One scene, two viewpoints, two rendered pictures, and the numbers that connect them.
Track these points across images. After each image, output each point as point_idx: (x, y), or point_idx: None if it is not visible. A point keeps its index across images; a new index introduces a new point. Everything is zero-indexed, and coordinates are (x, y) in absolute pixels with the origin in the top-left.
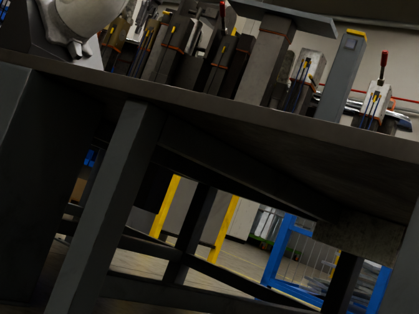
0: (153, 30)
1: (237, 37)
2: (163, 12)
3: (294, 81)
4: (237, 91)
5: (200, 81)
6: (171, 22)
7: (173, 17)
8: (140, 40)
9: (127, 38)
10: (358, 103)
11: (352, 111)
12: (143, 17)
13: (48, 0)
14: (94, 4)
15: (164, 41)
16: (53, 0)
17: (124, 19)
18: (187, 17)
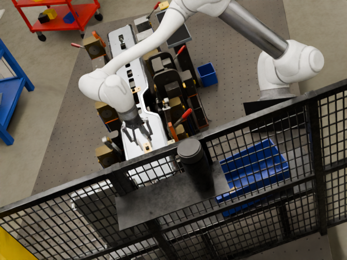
0: (182, 103)
1: None
2: (185, 86)
3: (160, 49)
4: (193, 67)
5: None
6: (193, 81)
7: (192, 78)
8: (141, 145)
9: (167, 139)
10: (135, 36)
11: (116, 48)
12: (145, 129)
13: (287, 94)
14: None
15: (196, 91)
16: (288, 90)
17: (180, 124)
18: (189, 70)
